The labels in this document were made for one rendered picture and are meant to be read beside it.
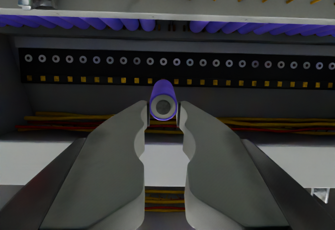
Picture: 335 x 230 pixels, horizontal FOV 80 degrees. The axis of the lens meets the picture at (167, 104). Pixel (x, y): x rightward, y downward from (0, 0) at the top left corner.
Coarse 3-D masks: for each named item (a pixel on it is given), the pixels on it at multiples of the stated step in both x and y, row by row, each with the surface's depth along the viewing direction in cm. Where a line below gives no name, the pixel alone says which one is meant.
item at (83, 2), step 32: (0, 0) 16; (64, 0) 16; (96, 0) 17; (128, 0) 17; (160, 0) 17; (192, 0) 17; (224, 0) 17; (256, 0) 17; (288, 0) 17; (320, 0) 17
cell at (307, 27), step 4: (308, 24) 22; (312, 24) 21; (316, 24) 21; (296, 28) 24; (300, 28) 23; (304, 28) 23; (308, 28) 22; (312, 28) 22; (288, 32) 26; (292, 32) 25; (296, 32) 25; (300, 32) 24
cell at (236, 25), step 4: (228, 24) 23; (232, 24) 22; (236, 24) 22; (240, 24) 21; (244, 24) 21; (224, 28) 25; (228, 28) 24; (232, 28) 23; (236, 28) 23; (224, 32) 26; (228, 32) 25
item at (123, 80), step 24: (24, 48) 30; (48, 48) 31; (24, 72) 31; (48, 72) 31; (72, 72) 31; (96, 72) 31; (120, 72) 31; (144, 72) 31; (168, 72) 31; (192, 72) 32; (216, 72) 32; (240, 72) 32; (264, 72) 32; (288, 72) 32; (312, 72) 32
